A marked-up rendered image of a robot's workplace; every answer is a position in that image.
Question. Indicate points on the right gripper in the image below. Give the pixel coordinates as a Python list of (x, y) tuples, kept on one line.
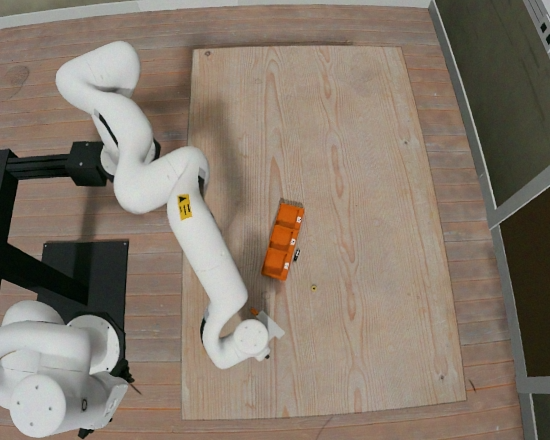
[(115, 388)]

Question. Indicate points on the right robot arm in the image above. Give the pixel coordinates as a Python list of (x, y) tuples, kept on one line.
[(60, 398)]

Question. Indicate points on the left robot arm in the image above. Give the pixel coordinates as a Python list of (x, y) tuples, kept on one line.
[(141, 186)]

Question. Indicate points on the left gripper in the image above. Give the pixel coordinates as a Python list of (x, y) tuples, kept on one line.
[(263, 355)]

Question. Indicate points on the orange rack of three bins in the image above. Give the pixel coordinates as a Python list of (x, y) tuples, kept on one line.
[(282, 242)]

